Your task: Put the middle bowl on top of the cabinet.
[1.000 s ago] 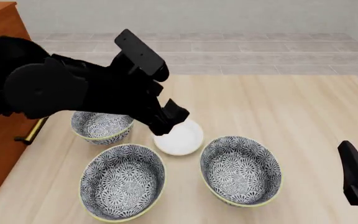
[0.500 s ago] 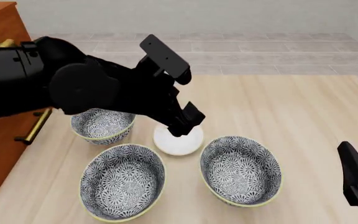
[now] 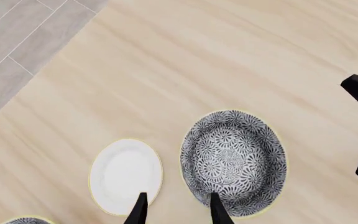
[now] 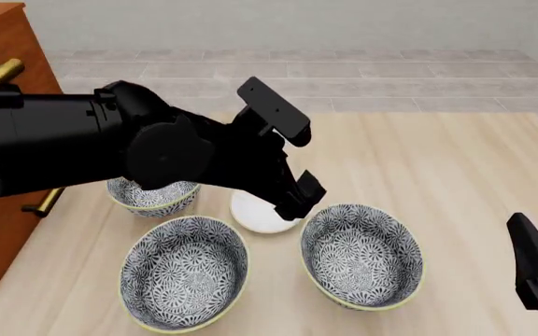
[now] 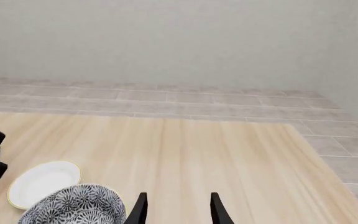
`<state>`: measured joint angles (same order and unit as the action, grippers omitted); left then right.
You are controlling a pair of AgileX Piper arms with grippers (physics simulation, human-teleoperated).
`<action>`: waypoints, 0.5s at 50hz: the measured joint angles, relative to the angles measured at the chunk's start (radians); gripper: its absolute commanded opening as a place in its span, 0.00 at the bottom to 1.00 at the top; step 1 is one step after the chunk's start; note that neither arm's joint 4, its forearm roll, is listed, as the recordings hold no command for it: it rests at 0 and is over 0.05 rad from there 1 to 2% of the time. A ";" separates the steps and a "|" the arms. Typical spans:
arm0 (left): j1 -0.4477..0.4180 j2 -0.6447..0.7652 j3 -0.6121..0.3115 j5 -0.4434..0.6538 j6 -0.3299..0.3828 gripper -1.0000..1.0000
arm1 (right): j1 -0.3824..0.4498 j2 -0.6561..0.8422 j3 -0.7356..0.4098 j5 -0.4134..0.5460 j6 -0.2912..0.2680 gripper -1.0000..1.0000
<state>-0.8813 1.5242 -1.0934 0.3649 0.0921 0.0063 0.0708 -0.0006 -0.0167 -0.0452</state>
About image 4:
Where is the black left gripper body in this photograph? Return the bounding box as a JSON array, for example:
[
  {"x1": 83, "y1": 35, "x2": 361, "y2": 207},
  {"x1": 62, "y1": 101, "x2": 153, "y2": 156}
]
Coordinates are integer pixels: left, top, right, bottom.
[{"x1": 212, "y1": 121, "x2": 305, "y2": 212}]

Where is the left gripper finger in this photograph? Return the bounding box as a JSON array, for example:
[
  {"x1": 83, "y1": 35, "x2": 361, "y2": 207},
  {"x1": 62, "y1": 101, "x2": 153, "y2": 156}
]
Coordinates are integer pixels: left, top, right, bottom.
[
  {"x1": 274, "y1": 196, "x2": 309, "y2": 223},
  {"x1": 296, "y1": 169, "x2": 328, "y2": 208}
]

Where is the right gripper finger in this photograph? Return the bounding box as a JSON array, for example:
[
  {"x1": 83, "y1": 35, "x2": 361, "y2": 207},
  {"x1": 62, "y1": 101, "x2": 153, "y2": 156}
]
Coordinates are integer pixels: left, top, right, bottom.
[{"x1": 505, "y1": 211, "x2": 538, "y2": 283}]

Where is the patterned black white bowl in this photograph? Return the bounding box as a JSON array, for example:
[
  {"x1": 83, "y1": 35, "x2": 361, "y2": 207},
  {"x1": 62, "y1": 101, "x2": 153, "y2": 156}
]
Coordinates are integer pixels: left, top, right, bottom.
[
  {"x1": 106, "y1": 176, "x2": 203, "y2": 219},
  {"x1": 118, "y1": 216, "x2": 250, "y2": 334},
  {"x1": 299, "y1": 204, "x2": 425, "y2": 313}
]

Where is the wooden cabinet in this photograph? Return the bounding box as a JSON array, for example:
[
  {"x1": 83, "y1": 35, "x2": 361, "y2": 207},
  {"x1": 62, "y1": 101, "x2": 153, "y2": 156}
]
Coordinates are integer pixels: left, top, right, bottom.
[{"x1": 0, "y1": 2, "x2": 67, "y2": 298}]

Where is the white plate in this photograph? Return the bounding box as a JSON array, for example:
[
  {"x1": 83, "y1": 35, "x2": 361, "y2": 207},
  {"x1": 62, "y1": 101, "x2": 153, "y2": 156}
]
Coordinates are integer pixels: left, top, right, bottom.
[{"x1": 229, "y1": 190, "x2": 310, "y2": 235}]

